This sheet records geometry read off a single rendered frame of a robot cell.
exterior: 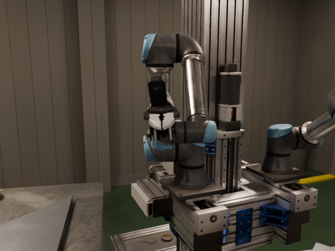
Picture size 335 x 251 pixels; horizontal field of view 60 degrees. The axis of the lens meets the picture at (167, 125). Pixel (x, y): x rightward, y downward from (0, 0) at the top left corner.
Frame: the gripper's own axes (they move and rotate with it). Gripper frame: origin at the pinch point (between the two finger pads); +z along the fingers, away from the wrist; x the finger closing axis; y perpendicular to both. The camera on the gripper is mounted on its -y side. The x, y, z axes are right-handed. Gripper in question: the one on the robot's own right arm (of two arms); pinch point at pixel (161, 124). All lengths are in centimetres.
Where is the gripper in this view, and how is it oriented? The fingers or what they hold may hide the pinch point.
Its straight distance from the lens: 65.7
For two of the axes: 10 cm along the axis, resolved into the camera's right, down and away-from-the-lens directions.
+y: 0.7, 9.5, 3.0
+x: -10.0, 0.8, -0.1
